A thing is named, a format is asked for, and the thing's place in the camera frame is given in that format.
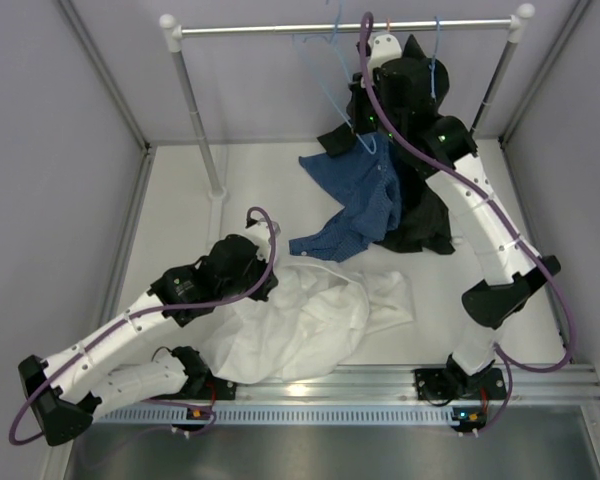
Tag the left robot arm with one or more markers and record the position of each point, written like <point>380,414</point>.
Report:
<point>68,391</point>

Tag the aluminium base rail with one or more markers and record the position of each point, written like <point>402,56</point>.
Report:
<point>396,384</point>

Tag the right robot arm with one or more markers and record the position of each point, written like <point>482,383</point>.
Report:
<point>513,271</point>

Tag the white clothes rack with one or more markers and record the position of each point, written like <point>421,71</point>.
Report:
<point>261,78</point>

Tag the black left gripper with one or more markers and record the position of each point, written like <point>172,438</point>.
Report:
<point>262,294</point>

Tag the perforated cable duct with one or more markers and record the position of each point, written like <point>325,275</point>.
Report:
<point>331,415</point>

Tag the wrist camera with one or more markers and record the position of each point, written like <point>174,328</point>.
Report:
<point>259,233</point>
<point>381,48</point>

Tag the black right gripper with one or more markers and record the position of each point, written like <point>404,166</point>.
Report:
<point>358,96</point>

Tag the blue checked shirt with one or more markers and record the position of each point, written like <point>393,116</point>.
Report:
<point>364,182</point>

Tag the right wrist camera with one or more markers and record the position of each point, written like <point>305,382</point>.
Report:
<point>381,48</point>

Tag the right aluminium frame post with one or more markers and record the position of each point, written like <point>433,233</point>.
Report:
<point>553,155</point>

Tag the black shirt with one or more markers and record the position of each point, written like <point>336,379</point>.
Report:
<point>425,222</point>

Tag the light blue hanger with black shirt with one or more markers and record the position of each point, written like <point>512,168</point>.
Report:
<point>434,59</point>

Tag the aluminium frame post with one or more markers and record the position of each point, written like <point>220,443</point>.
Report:
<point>553,155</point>
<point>85,40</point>

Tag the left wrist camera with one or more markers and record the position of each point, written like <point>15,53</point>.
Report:
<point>259,233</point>

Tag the white shirt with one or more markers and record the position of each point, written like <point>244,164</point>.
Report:
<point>312,321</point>

